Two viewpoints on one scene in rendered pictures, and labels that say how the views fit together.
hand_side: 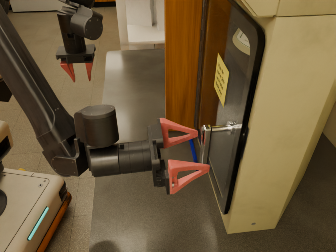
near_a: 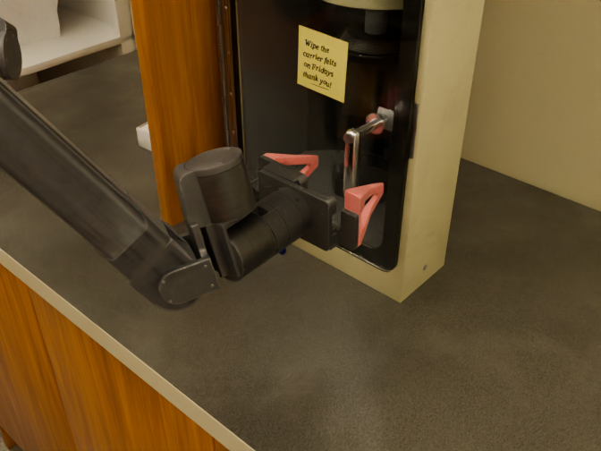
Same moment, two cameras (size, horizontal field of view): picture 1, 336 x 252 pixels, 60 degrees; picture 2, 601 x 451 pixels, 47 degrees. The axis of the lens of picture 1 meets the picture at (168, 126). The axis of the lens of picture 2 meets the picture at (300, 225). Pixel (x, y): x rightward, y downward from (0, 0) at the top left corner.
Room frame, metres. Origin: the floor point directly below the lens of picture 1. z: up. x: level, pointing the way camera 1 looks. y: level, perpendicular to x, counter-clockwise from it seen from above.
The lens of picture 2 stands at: (-0.09, 0.44, 1.58)
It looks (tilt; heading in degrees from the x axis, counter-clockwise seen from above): 36 degrees down; 319
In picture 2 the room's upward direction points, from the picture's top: straight up
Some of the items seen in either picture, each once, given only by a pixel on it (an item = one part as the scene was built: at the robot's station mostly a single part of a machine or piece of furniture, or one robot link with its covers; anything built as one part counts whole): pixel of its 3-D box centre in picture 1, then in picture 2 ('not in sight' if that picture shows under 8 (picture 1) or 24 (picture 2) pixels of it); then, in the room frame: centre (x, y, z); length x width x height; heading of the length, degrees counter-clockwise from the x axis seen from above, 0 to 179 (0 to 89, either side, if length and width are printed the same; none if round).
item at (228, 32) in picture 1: (216, 99); (308, 103); (0.51, -0.10, 1.19); 0.30 x 0.01 x 0.40; 7
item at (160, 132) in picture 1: (175, 140); (300, 180); (0.43, -0.02, 1.15); 0.09 x 0.07 x 0.07; 98
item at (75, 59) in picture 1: (82, 66); not in sight; (0.77, 0.25, 1.13); 0.07 x 0.07 x 0.09; 7
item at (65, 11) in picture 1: (71, 21); not in sight; (0.77, 0.25, 1.27); 0.07 x 0.06 x 0.07; 51
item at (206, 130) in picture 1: (214, 143); (360, 157); (0.40, -0.09, 1.17); 0.05 x 0.03 x 0.10; 97
